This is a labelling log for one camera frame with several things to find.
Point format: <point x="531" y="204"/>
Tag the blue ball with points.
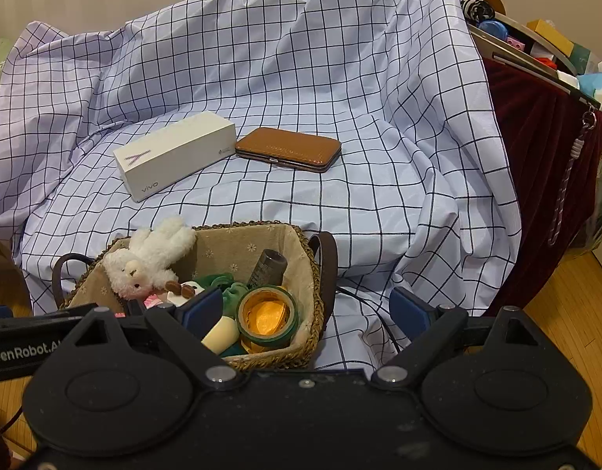
<point x="492" y="28"/>

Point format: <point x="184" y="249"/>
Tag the yellow box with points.
<point x="550" y="34"/>

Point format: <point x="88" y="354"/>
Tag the wooden table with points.
<point x="7" y="274"/>

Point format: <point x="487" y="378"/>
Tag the green box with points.
<point x="581" y="58"/>

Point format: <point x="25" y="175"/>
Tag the white plush bunny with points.
<point x="149" y="254"/>

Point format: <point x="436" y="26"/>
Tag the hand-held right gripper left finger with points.
<point x="205" y="311"/>

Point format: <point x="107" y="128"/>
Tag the red toy block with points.
<point x="548" y="62"/>

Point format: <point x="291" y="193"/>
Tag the white checkered bed sheet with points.
<point x="330" y="83"/>

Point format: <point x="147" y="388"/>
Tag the dark red velvet cloth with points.
<point x="536" y="156"/>

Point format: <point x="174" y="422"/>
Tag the white phone box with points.
<point x="174" y="154"/>

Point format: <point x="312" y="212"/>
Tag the cream foam ball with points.
<point x="222" y="333"/>

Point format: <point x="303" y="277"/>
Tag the woven basket with fabric lining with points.
<point x="222" y="247"/>

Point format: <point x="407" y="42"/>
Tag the black white striped cloth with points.
<point x="477" y="9"/>

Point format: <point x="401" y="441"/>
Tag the light blue tissue paper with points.
<point x="597" y="85"/>

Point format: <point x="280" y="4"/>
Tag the brown leather case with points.
<point x="289" y="148"/>

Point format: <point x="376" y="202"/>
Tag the green and white plush toy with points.
<point x="227" y="289"/>

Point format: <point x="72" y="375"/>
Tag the black cylinder object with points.
<point x="267" y="267"/>

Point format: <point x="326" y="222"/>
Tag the pink toy block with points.
<point x="516" y="43"/>

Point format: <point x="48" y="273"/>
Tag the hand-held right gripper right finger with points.
<point x="411" y="313"/>

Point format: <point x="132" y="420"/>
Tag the green tape roll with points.
<point x="293" y="325"/>

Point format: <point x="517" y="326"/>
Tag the grey storage tray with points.
<point x="521" y="61"/>

